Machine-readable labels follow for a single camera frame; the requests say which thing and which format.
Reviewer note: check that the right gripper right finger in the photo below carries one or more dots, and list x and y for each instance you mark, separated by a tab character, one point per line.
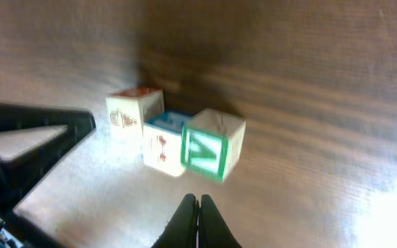
212	229

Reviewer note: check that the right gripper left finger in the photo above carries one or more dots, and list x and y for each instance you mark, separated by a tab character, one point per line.
181	230

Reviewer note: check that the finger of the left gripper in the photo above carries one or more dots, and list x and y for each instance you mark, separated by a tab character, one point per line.
18	176

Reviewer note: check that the green V wooden block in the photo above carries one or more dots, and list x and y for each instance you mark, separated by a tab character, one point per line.
212	142

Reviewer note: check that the blue bordered wooden block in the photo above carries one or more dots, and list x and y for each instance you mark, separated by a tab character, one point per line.
162	138

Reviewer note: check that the yellow sided picture block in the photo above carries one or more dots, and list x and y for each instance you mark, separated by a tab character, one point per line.
129	109

